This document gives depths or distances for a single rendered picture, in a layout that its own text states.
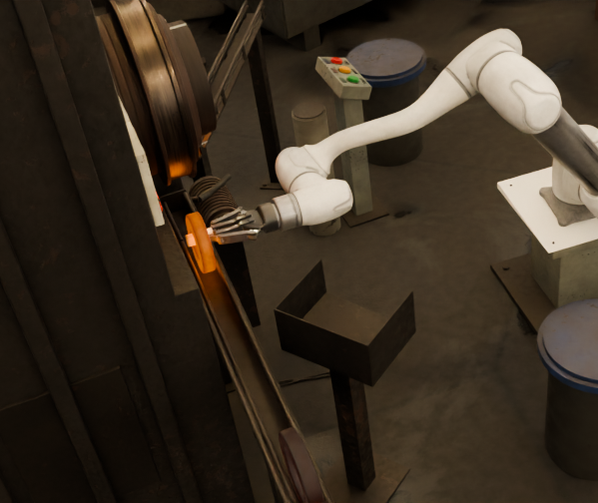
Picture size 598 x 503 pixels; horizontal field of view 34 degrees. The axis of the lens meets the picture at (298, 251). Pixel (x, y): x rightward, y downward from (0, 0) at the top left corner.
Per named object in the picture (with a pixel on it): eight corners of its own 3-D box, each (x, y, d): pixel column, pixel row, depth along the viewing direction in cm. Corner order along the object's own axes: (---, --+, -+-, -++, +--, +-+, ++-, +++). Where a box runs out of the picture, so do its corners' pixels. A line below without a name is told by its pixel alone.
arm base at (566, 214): (586, 171, 311) (588, 157, 307) (617, 214, 295) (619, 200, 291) (532, 184, 309) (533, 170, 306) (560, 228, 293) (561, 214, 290)
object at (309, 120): (315, 241, 360) (298, 123, 327) (304, 223, 369) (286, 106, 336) (345, 231, 363) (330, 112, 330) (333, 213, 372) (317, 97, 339)
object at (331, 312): (389, 532, 261) (367, 345, 215) (309, 492, 275) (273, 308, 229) (426, 477, 273) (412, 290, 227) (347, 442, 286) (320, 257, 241)
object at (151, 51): (184, 220, 233) (139, 45, 203) (141, 128, 268) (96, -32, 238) (210, 212, 234) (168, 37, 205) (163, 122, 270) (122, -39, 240)
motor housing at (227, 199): (232, 341, 325) (201, 217, 291) (214, 302, 342) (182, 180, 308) (268, 328, 328) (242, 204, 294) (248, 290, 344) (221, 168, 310)
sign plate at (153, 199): (156, 227, 203) (135, 156, 191) (129, 165, 222) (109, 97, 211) (166, 224, 203) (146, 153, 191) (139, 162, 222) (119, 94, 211)
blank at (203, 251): (199, 242, 236) (212, 239, 237) (182, 203, 247) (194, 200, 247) (206, 285, 247) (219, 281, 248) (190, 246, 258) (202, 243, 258)
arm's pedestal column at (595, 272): (595, 238, 341) (601, 166, 322) (658, 309, 311) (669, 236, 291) (490, 268, 336) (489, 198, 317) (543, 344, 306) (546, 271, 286)
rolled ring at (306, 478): (289, 409, 197) (274, 414, 196) (322, 482, 184) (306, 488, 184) (297, 458, 210) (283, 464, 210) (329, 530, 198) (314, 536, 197)
